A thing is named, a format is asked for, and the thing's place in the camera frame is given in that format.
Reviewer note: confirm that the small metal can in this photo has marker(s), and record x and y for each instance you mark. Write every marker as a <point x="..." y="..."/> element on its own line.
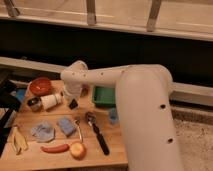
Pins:
<point x="34" y="104"/>

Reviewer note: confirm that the purple bowl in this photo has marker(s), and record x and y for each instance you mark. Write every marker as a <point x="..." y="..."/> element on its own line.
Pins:
<point x="85" y="90"/>

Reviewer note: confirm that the black chair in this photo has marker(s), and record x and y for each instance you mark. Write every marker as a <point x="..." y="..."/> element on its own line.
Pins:
<point x="7" y="100"/>

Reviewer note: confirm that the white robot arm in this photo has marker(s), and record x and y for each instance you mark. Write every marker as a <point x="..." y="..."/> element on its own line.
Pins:
<point x="142" y="101"/>

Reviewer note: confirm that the red bowl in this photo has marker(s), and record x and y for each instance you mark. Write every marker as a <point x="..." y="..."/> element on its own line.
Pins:
<point x="40" y="86"/>

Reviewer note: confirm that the black eraser block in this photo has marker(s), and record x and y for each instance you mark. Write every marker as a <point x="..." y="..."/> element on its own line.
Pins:
<point x="73" y="104"/>

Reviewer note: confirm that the green plastic tray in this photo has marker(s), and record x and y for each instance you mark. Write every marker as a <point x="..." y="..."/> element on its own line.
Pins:
<point x="103" y="97"/>

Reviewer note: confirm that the black handled ice cream scoop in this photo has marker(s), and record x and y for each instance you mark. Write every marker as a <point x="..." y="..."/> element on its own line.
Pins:
<point x="91" y="120"/>

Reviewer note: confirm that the blue crumpled cloth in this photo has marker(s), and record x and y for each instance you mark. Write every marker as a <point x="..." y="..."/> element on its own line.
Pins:
<point x="43" y="132"/>

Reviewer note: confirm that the red sausage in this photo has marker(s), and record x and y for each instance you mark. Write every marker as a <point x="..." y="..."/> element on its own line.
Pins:
<point x="55" y="149"/>

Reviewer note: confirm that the small blue cup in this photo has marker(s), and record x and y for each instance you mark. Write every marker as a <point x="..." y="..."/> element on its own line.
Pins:
<point x="113" y="116"/>

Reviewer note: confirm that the white cup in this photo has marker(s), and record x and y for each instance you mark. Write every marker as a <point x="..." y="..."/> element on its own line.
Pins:
<point x="50" y="101"/>

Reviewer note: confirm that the yellow red apple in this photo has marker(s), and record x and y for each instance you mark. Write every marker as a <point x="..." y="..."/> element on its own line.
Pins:
<point x="78" y="150"/>

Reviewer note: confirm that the metal spoon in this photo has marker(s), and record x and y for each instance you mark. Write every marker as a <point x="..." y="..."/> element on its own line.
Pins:
<point x="77" y="122"/>

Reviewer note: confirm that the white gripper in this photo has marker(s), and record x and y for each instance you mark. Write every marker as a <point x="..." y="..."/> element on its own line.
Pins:
<point x="72" y="91"/>

